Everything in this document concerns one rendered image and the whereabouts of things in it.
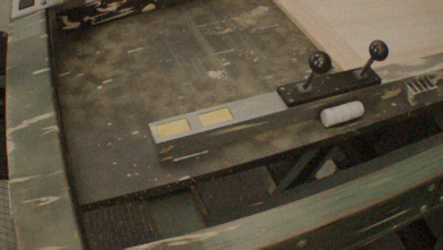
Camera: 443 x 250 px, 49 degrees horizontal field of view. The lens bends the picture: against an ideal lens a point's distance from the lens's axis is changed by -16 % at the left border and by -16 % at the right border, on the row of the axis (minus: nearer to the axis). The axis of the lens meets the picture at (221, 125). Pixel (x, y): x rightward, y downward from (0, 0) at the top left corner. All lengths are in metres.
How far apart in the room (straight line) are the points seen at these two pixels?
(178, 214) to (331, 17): 0.60
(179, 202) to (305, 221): 0.23
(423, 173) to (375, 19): 0.53
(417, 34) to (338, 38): 0.22
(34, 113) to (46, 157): 0.12
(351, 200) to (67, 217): 0.39
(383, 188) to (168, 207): 0.34
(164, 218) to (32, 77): 0.35
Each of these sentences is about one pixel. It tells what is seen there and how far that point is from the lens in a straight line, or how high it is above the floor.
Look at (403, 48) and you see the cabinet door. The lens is 1.17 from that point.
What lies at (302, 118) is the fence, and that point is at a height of 1.43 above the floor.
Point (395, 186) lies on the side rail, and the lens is 0.80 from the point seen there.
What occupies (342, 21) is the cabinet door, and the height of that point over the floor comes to 1.25.
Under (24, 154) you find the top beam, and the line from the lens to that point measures 0.81.
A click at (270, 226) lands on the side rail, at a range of 0.73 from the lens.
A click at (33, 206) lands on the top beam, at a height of 1.85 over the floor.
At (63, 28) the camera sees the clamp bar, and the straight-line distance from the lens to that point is 1.27.
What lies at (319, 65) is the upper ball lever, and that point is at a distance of 0.83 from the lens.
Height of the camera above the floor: 2.09
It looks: 37 degrees down
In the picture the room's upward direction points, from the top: 70 degrees counter-clockwise
